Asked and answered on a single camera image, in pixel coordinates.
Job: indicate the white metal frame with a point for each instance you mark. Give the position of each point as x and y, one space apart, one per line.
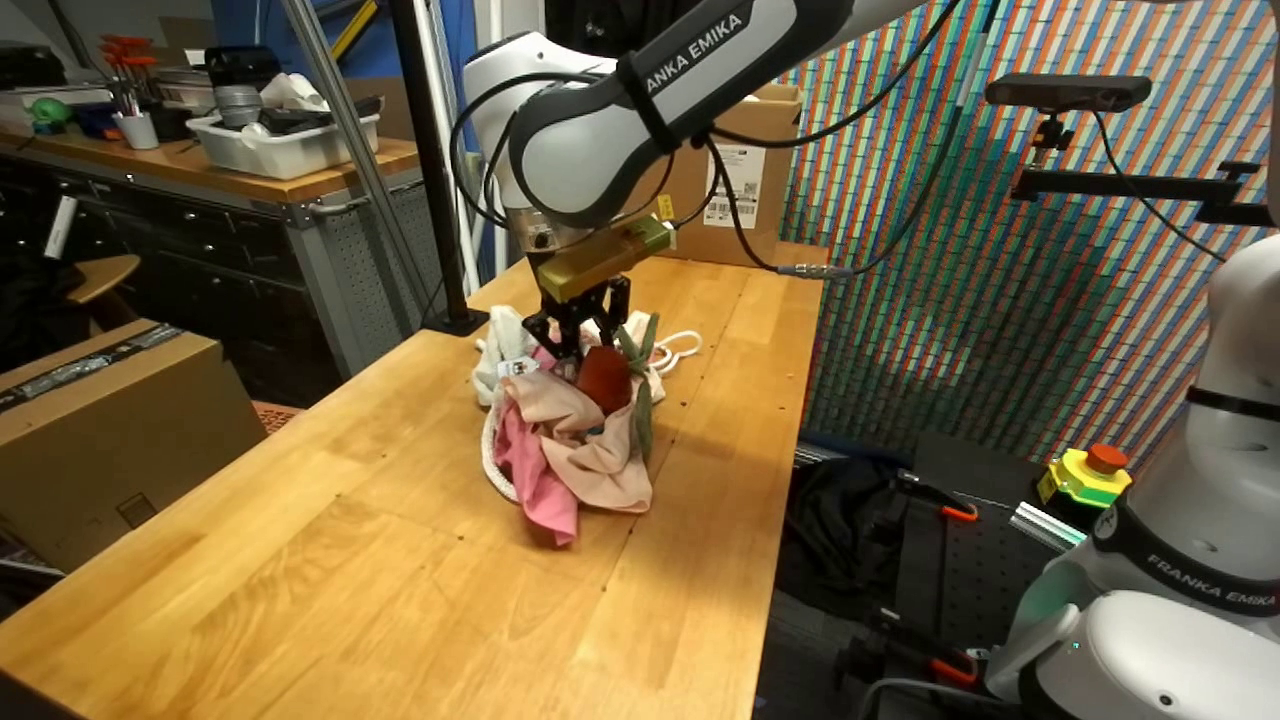
455 83

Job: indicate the white terry towel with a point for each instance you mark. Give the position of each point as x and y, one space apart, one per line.
507 355

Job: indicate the white plastic bin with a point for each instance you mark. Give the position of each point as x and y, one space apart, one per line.
272 147

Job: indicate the black vertical pole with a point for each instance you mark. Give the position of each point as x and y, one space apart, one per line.
424 161

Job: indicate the yellow red emergency stop button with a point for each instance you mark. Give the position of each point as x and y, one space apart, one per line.
1086 477

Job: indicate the peach t-shirt teal print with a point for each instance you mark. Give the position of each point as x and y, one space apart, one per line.
592 455

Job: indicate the silver metal pole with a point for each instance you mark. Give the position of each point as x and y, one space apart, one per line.
352 147

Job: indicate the white cup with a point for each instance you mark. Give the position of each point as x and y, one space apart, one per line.
139 130

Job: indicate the black case orange latches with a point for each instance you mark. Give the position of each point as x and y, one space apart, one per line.
973 562

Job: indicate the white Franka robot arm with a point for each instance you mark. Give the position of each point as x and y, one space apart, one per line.
627 122

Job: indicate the orange plush toy green leaves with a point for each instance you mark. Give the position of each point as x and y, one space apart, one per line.
606 380

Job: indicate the small green object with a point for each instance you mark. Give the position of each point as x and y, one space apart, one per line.
51 115

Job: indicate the wooden top grey workbench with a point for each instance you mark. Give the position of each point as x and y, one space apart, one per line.
203 254

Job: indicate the red flower decoration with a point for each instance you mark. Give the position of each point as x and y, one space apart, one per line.
129 55

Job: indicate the black bar camera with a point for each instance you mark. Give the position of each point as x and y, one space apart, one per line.
1064 94

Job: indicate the black bag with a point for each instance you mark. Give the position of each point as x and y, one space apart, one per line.
846 534

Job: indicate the large plain cardboard box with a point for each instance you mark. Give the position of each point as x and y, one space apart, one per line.
107 426

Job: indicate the cardboard box with shipping label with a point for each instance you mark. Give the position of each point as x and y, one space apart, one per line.
747 173

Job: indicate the black pot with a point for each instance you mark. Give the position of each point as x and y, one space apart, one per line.
243 73

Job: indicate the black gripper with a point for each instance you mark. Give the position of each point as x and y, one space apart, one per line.
580 305

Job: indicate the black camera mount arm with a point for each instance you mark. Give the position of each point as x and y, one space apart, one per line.
1134 180

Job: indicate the wooden stool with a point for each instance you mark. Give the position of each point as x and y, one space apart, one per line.
103 276

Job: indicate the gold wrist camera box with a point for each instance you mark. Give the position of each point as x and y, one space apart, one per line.
606 250

